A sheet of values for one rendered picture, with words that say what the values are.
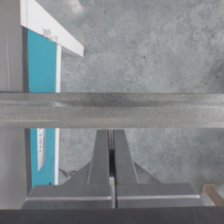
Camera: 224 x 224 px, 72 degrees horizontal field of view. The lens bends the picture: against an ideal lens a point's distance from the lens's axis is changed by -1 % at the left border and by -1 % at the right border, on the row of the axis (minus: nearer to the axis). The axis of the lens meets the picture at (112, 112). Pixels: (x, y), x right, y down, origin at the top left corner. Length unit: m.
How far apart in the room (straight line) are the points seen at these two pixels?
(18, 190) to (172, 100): 0.36
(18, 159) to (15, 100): 0.12
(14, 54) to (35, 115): 0.11
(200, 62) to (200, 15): 0.27
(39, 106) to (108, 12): 0.86
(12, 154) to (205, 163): 1.30
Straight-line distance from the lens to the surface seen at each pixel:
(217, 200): 1.47
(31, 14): 0.35
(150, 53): 1.05
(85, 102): 0.27
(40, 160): 0.45
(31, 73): 0.34
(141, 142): 1.15
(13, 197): 0.43
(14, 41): 0.31
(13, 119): 0.30
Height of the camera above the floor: 1.01
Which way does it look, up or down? 75 degrees down
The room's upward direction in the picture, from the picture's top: 174 degrees clockwise
